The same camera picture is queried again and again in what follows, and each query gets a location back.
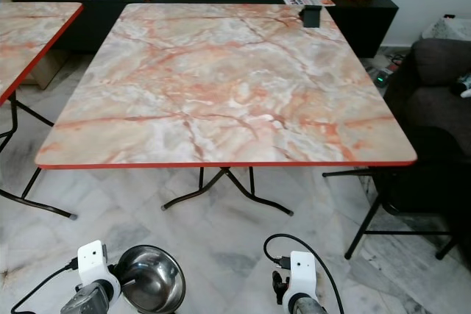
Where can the shiny steel bowl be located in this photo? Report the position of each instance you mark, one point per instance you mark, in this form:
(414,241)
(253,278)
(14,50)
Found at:
(154,281)

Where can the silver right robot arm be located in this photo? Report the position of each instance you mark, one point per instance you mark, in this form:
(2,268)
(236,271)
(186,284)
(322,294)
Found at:
(307,307)

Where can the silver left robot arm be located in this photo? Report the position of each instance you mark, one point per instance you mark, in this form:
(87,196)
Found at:
(85,303)

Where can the black metal folding stand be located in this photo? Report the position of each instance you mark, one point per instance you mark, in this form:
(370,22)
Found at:
(368,226)

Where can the marble-pattern folding table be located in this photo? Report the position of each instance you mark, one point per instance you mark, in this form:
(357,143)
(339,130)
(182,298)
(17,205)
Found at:
(33,38)
(221,86)

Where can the dark grey sofa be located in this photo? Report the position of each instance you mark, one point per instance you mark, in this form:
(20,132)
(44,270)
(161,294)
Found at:
(434,101)

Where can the small black holder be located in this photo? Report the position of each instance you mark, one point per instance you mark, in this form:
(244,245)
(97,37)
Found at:
(310,16)

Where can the small white object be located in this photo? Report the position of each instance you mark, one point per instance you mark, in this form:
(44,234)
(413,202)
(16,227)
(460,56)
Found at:
(465,84)

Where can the black low sideboard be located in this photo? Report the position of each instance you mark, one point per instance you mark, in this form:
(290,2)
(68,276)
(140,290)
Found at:
(360,20)

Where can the tan cardboard box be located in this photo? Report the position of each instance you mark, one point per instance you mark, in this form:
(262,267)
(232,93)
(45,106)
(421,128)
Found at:
(48,70)

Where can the grey patterned cushion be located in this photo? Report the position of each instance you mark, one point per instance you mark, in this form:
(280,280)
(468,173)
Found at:
(445,29)

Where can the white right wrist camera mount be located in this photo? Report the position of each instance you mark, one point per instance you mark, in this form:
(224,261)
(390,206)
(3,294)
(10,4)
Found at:
(302,271)

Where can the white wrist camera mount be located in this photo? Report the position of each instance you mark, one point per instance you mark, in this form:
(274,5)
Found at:
(96,262)
(302,271)

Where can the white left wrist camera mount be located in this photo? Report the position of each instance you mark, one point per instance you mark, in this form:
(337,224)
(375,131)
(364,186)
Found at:
(96,262)

